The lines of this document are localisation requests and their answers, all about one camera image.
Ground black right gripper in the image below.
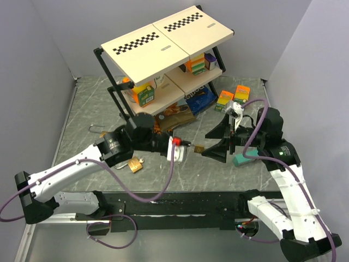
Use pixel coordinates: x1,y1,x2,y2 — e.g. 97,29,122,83
201,112,265,162

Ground small brass padlock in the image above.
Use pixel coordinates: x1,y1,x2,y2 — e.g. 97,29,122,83
191,145,205,154

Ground large brass padlock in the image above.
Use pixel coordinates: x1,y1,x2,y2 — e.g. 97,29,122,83
114,157,144,173

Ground brass padlock with key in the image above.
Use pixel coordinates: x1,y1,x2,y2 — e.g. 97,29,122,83
88,124,109,138

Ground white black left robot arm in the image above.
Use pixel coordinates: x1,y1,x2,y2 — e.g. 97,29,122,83
15,113,191,224

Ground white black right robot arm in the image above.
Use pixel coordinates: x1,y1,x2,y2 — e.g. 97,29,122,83
202,103,342,261

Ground teal rectangular box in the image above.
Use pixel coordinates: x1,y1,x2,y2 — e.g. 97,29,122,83
233,149,258,167

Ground brown chips bag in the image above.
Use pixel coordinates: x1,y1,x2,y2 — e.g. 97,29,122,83
155,99,196,132

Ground orange Kettle chips bag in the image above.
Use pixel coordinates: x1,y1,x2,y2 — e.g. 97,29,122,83
154,120,173,135

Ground orange green box left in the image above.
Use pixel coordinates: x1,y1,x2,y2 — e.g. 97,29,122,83
214,90,234,112

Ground orange green box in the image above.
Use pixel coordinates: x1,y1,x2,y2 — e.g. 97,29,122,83
214,90,234,112
234,85,250,104

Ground blue snack bag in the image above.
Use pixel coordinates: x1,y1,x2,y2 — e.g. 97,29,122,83
184,86,215,116

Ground orange green box right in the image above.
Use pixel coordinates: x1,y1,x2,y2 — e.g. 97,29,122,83
234,85,250,104

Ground green yellow box on shelf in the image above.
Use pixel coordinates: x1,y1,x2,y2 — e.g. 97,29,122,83
131,82,155,107

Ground white carton on shelf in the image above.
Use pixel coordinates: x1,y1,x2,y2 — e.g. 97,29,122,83
153,74,165,89

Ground stacked sponges pack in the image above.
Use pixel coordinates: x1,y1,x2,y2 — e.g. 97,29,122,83
185,53,206,75

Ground purple white small box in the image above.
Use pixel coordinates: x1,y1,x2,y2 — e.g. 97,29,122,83
204,53,217,70

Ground orange bottle on shelf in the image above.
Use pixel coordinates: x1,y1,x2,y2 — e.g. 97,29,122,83
122,77,134,99

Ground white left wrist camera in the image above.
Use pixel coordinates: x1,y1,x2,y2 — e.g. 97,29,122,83
166,136,187,163

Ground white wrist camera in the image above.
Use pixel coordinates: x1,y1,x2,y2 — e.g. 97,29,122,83
225,100,244,131
166,136,187,163

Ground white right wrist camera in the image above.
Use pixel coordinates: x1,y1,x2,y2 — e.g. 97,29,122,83
225,100,244,131

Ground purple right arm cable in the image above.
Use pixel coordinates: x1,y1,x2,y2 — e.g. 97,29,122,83
238,98,338,262

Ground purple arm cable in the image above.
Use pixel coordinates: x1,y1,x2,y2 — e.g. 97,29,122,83
0,159,175,249
238,98,338,262

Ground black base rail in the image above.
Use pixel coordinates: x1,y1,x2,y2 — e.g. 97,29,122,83
75,190,284,233

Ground black frame cream shelf rack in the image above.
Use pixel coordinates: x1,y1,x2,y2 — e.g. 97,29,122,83
93,5,235,120

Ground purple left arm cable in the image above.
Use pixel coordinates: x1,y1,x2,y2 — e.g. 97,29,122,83
0,159,175,249

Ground aluminium frame rail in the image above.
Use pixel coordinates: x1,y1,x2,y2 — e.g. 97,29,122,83
37,213,77,224

